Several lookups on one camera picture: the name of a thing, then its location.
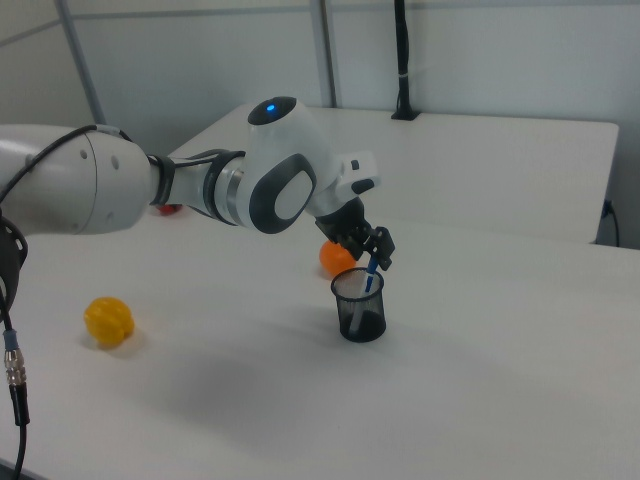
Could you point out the black camera stand pole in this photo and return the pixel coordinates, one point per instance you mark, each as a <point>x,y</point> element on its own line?
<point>402,65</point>

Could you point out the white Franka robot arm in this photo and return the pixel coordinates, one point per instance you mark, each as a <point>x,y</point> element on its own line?
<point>280,165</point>

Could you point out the white marker pen blue cap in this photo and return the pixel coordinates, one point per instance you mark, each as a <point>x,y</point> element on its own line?
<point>365,290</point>

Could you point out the yellow bell pepper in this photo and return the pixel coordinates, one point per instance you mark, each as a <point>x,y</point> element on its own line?
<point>108,321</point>

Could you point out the grey partition frame post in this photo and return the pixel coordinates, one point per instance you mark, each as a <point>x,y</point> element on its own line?
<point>328,50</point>
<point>82,60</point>

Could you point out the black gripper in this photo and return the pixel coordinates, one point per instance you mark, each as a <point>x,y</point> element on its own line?
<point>345,222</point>

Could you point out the orange mandarin fruit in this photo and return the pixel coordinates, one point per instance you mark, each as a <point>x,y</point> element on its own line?
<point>334,260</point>

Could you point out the black mesh pen cup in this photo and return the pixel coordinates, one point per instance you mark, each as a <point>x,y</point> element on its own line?
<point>359,312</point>

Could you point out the red apple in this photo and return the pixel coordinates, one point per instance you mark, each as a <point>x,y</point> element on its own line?
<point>167,209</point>

